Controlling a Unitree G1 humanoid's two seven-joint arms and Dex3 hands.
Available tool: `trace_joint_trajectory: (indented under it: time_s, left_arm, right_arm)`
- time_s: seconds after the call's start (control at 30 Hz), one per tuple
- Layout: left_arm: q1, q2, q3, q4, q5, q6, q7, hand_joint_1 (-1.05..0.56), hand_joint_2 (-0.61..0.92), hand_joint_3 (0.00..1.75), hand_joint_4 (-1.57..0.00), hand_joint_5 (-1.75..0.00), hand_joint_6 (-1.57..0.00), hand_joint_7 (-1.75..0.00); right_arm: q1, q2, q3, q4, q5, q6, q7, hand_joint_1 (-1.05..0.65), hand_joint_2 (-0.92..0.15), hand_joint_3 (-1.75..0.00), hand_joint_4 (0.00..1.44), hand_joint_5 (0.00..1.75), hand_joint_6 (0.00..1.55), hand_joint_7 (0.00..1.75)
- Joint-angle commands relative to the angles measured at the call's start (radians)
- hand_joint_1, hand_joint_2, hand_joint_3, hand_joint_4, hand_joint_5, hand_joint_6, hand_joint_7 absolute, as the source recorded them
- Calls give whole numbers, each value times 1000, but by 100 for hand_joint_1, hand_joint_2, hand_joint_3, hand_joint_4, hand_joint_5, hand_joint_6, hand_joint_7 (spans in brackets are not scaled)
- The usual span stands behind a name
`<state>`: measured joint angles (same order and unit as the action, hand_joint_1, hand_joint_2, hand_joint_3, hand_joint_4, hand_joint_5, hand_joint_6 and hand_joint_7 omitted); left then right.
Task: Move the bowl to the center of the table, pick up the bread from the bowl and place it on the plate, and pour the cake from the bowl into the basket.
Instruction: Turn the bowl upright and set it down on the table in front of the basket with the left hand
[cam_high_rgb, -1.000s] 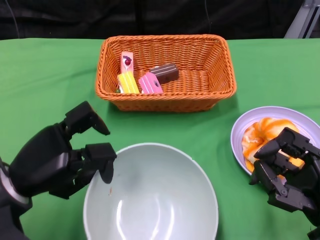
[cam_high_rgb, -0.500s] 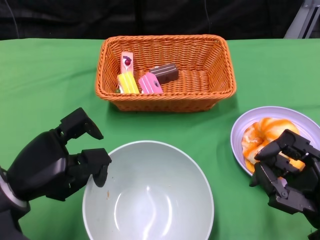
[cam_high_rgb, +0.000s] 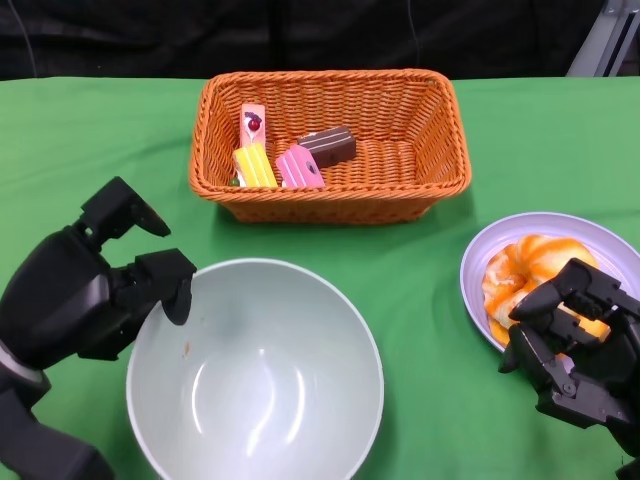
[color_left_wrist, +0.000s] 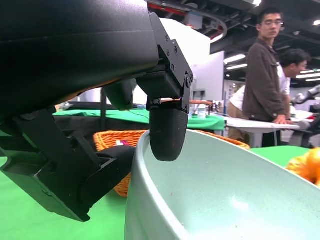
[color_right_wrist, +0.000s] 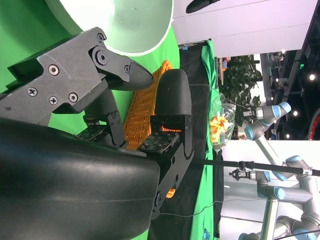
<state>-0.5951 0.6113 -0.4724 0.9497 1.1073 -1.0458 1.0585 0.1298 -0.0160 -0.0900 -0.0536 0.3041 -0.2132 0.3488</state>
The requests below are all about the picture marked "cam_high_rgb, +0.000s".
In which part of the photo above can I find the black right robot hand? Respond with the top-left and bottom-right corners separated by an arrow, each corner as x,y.
498,258 -> 640,431

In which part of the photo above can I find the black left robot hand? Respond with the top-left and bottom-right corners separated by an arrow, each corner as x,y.
0,176 -> 198,374

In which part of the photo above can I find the orange ring donut bread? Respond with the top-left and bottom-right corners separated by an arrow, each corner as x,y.
487,299 -> 612,347

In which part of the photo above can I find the orange white swirl bun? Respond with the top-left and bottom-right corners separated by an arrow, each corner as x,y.
482,234 -> 600,331

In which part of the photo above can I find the pale grey-green bowl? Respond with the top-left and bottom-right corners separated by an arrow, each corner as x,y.
125,257 -> 385,480

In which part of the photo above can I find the yellow cake slice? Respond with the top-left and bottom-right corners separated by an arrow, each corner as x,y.
229,142 -> 279,189

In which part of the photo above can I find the salmon pink cake slice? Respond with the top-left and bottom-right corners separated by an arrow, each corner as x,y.
239,102 -> 266,150

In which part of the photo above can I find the magenta pink cake slice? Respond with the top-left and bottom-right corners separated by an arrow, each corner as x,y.
275,144 -> 326,189

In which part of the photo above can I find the brown chocolate cake slice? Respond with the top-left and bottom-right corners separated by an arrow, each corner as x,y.
297,126 -> 357,169

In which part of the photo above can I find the lavender plate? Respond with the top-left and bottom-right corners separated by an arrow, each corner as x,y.
459,212 -> 640,354

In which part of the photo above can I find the orange wicker basket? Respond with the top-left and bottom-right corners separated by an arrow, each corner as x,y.
188,68 -> 474,225

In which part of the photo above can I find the green tablecloth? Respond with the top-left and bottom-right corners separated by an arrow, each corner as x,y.
0,74 -> 640,480

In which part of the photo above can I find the black backdrop cloth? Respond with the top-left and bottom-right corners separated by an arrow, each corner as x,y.
0,0 -> 640,81

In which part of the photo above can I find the aluminium frame post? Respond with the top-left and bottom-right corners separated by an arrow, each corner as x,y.
567,0 -> 640,79

